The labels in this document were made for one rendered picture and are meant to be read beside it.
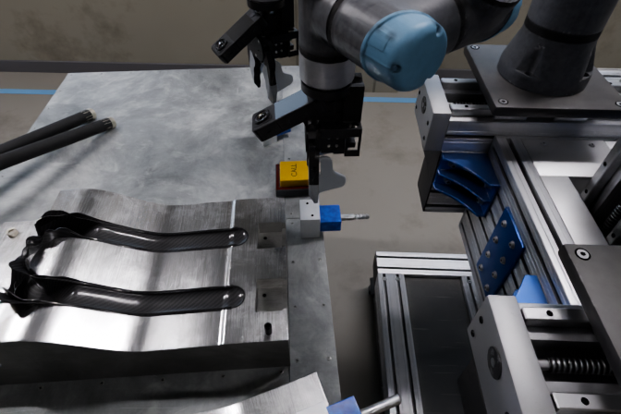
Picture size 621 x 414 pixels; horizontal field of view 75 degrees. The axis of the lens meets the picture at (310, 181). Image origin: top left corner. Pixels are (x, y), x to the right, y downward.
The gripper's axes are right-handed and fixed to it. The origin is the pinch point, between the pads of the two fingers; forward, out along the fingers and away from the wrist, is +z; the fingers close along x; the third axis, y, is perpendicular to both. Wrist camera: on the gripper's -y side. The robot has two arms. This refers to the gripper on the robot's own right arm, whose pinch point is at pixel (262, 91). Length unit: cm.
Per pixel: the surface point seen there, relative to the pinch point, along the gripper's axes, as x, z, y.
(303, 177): -19.9, 9.0, -1.0
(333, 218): -32.3, 8.6, -1.7
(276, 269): -39.8, 3.8, -16.9
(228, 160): -3.0, 12.9, -11.1
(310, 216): -30.8, 7.3, -5.8
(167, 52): 186, 78, 14
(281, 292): -42.2, 6.5, -17.5
